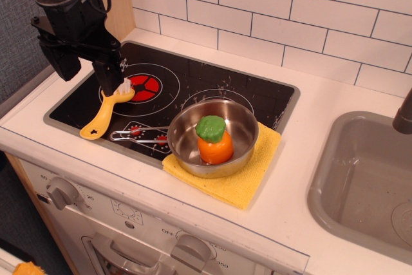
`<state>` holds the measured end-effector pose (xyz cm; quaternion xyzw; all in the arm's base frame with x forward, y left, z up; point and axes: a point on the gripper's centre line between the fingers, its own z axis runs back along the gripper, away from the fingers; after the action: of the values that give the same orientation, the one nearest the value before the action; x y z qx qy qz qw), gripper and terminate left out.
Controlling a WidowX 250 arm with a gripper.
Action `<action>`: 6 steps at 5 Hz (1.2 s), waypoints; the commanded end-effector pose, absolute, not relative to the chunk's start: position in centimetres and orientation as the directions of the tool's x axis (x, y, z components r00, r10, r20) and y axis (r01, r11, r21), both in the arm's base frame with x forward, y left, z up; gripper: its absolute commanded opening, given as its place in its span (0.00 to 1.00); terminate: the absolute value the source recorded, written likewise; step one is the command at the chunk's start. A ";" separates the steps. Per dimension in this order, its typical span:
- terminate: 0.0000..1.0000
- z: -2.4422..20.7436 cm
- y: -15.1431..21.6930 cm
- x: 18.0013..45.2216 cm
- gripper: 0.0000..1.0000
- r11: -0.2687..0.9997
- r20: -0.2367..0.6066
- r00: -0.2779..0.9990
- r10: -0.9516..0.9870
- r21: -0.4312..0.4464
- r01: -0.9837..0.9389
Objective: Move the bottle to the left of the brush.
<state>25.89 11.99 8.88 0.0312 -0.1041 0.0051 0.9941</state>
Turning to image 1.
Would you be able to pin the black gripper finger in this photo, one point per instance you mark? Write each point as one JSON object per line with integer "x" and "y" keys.
{"x": 109, "y": 75}
{"x": 66, "y": 64}

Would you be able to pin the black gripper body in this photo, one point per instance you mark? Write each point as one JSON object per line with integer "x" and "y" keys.
{"x": 72, "y": 29}

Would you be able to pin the orange bottle with green cap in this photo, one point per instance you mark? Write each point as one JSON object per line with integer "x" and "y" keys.
{"x": 214, "y": 141}

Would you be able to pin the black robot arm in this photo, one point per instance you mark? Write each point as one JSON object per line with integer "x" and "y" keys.
{"x": 72, "y": 30}

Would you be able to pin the yellow dish brush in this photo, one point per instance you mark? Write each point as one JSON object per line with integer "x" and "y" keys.
{"x": 100, "y": 123}

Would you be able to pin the black toy stovetop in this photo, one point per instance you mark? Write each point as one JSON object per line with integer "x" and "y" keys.
{"x": 166, "y": 83}

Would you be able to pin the grey left oven knob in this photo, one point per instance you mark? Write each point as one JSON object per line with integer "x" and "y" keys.
{"x": 61, "y": 192}

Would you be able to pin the grey oven knob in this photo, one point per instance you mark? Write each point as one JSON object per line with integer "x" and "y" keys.
{"x": 61, "y": 192}
{"x": 192, "y": 252}

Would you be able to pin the stainless steel pot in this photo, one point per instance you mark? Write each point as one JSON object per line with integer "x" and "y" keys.
{"x": 181, "y": 137}

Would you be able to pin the yellow cloth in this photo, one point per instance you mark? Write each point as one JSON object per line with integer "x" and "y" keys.
{"x": 237, "y": 189}

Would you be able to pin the grey right oven knob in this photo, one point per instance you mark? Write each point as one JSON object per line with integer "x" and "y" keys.
{"x": 192, "y": 252}

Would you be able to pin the orange object at corner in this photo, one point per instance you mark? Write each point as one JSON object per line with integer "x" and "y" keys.
{"x": 28, "y": 268}

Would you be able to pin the grey sink basin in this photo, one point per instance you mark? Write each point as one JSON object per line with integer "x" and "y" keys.
{"x": 361, "y": 191}

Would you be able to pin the grey faucet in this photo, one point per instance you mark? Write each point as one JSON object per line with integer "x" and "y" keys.
{"x": 403, "y": 119}

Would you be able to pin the oven door handle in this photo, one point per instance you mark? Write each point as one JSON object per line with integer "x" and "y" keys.
{"x": 115, "y": 258}

